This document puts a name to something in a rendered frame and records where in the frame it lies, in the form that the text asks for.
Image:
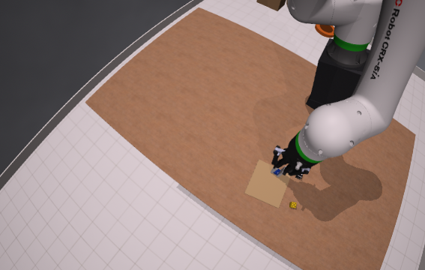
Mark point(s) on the tan flat mat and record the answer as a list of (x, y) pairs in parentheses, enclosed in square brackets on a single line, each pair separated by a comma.
[(266, 186)]

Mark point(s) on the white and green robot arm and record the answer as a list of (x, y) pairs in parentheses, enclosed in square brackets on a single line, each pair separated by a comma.
[(397, 46)]

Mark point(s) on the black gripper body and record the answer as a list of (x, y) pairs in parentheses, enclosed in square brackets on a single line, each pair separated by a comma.
[(286, 155)]

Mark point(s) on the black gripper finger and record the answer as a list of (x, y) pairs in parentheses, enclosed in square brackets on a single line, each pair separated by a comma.
[(277, 164), (288, 169)]

